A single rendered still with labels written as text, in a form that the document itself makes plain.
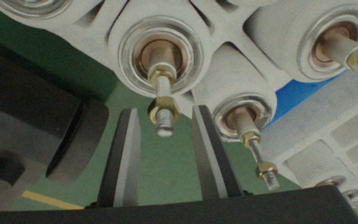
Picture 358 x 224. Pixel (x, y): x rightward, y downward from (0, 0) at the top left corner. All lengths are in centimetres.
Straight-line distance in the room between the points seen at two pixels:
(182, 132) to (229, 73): 39
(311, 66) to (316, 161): 29
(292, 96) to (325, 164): 16
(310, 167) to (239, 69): 30
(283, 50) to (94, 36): 21
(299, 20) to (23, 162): 43
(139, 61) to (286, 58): 14
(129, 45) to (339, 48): 18
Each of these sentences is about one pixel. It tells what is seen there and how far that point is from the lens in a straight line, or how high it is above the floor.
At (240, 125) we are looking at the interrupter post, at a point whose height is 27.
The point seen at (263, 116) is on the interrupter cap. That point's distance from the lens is 25.
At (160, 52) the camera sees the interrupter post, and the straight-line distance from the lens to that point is 17.
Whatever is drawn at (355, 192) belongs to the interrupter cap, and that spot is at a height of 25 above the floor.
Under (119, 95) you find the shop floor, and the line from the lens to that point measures 51.
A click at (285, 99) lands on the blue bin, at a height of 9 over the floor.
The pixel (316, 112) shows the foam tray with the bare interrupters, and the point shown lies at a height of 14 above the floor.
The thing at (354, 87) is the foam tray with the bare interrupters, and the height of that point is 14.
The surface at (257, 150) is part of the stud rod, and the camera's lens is 20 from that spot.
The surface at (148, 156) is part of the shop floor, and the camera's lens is 68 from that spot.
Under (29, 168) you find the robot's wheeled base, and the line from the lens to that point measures 42.
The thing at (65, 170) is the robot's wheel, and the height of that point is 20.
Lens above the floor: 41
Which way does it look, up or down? 50 degrees down
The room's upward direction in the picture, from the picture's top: 172 degrees clockwise
